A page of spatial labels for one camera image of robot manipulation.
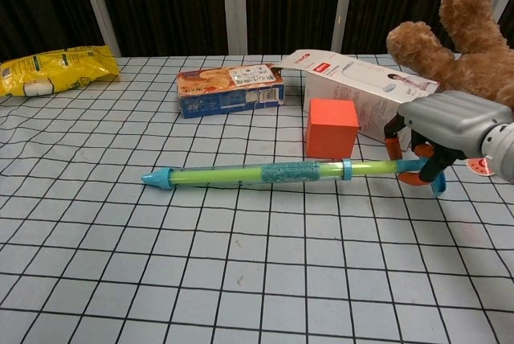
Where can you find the right silver orange-tipped robot hand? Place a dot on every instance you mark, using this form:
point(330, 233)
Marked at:
point(454, 119)

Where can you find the clear syringe barrel blue tip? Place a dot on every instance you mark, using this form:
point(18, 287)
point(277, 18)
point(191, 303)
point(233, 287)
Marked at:
point(289, 171)

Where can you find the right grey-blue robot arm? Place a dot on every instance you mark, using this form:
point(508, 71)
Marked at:
point(502, 151)

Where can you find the brown teddy bear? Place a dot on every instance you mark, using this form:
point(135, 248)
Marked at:
point(474, 50)

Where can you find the white red carton box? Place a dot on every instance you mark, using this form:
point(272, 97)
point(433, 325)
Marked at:
point(353, 87)

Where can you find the orange cube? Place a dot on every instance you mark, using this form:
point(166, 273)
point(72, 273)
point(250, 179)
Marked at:
point(331, 127)

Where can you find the orange biscuit box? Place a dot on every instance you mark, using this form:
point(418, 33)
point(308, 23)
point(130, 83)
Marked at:
point(229, 91)

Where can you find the checkered tablecloth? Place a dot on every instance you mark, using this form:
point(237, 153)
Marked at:
point(201, 259)

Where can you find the yellow snack bag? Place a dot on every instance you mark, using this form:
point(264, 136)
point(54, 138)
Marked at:
point(60, 70)

